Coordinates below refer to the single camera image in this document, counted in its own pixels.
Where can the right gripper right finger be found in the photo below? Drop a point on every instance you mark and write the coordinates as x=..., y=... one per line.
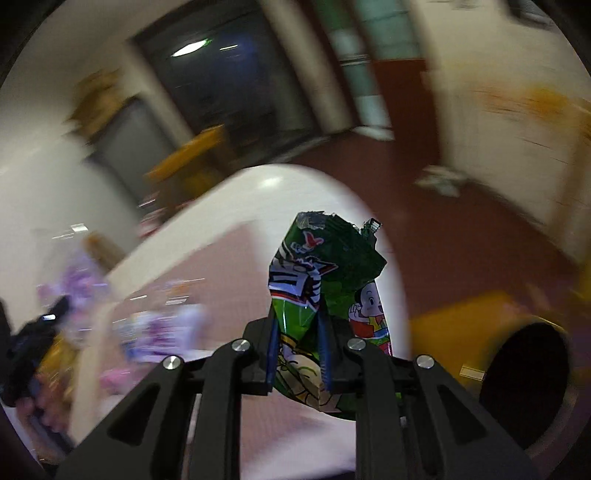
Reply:
x=413, y=419

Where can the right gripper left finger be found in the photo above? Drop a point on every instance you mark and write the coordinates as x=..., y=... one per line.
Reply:
x=183, y=419

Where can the green snack wrapper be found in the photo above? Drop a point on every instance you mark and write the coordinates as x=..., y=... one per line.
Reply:
x=324, y=264

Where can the black gold-rimmed trash bin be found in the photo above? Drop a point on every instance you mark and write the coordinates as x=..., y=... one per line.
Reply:
x=533, y=383

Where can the red striped table cloth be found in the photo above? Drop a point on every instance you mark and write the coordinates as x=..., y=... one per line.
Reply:
x=199, y=304

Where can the grey refrigerator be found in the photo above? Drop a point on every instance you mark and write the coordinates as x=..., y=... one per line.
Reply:
x=130, y=145

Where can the wooden chair far side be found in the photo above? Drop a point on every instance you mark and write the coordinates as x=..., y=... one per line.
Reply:
x=194, y=169

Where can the cardboard box on refrigerator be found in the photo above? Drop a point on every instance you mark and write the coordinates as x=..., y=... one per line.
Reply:
x=98, y=97

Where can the red wooden door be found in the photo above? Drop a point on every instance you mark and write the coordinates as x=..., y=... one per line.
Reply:
x=406, y=88

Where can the wooden chair with yellow pad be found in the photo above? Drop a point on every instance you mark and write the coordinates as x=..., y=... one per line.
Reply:
x=520, y=144

